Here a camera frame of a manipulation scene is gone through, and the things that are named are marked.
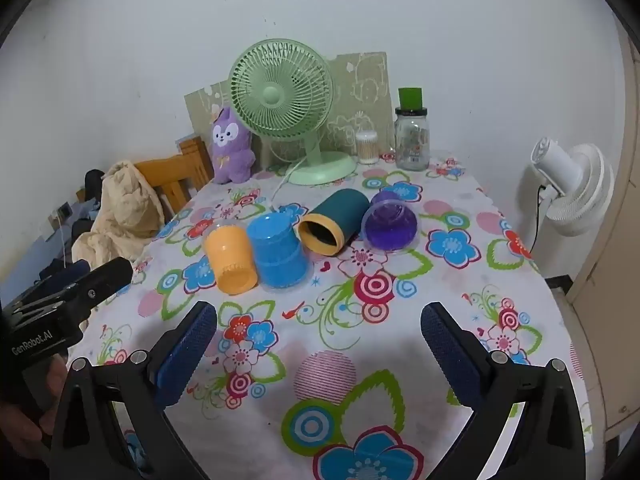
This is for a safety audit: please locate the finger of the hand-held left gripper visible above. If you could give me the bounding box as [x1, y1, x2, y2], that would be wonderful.
[64, 256, 135, 318]

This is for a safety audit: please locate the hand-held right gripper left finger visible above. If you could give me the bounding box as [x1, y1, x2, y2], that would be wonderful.
[50, 301, 218, 480]

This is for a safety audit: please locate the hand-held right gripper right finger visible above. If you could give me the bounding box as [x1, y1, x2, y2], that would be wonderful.
[420, 302, 588, 480]

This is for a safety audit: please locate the orange plastic cup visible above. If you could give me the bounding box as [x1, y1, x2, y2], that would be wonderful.
[203, 225, 260, 295]

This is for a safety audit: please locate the blue plastic cup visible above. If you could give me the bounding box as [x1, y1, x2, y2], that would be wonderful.
[246, 212, 307, 291]

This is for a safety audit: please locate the purple translucent cup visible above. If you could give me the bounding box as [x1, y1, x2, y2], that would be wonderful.
[361, 189, 421, 254]

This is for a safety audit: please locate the teal cup with yellow rim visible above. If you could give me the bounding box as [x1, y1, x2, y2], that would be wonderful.
[298, 188, 371, 256]

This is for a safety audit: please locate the person's left hand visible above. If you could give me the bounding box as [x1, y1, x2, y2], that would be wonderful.
[0, 355, 69, 457]

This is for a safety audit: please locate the beige blanket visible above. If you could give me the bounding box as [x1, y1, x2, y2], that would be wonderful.
[71, 160, 166, 264]

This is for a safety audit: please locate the blue bedding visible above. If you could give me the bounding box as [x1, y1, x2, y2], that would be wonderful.
[0, 199, 103, 307]

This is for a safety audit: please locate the dark cloth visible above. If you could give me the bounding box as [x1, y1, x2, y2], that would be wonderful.
[82, 169, 107, 202]

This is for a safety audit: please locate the floral tablecloth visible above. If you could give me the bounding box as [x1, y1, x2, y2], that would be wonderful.
[65, 149, 597, 480]

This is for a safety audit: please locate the wooden chair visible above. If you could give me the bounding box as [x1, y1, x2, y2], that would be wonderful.
[134, 137, 213, 222]

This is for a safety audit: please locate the purple plush toy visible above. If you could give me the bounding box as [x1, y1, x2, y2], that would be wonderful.
[209, 106, 256, 184]

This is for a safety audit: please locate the white standing fan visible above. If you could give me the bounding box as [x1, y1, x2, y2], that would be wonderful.
[517, 136, 616, 235]

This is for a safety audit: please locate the glass jar with green lid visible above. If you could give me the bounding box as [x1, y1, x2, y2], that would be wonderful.
[394, 87, 432, 171]

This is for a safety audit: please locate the cotton swab container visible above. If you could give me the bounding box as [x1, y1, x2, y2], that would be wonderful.
[355, 130, 380, 165]

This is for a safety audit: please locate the green desk fan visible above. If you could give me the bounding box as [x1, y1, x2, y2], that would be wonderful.
[229, 40, 359, 186]

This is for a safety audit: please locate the green patterned board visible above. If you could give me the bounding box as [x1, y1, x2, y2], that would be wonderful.
[184, 51, 392, 162]

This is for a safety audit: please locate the black fan cable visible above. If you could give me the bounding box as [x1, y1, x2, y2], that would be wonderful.
[528, 185, 547, 257]

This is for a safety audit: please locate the white fan cable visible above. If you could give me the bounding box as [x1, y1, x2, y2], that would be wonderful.
[264, 156, 308, 217]

